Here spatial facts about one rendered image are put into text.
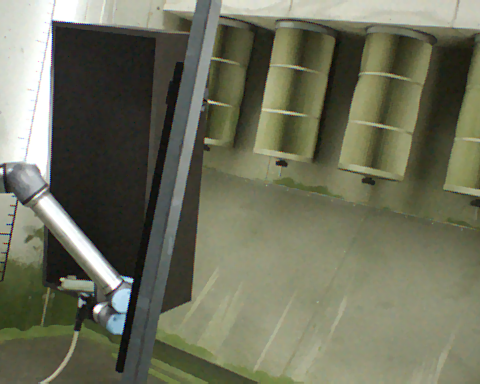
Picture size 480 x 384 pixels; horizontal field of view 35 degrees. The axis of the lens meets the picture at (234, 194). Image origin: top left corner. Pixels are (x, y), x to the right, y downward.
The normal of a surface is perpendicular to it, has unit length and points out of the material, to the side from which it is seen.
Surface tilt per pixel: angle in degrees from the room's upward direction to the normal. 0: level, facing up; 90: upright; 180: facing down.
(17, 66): 90
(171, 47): 90
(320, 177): 90
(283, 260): 57
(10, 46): 90
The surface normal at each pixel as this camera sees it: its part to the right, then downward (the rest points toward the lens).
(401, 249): -0.40, -0.60
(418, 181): -0.60, -0.08
